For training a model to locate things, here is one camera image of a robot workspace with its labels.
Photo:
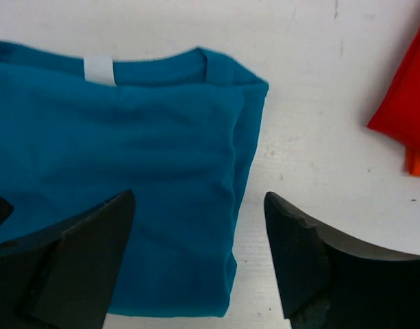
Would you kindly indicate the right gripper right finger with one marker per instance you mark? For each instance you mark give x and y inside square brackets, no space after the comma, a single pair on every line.
[329,279]

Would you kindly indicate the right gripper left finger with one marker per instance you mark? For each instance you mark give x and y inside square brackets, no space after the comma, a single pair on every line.
[64,275]

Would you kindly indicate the blue t shirt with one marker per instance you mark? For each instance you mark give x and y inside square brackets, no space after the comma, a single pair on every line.
[181,133]

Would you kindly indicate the orange folded t shirt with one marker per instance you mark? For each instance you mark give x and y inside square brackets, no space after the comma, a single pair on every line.
[412,162]

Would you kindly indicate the red folded t shirt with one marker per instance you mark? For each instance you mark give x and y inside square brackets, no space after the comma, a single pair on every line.
[398,116]

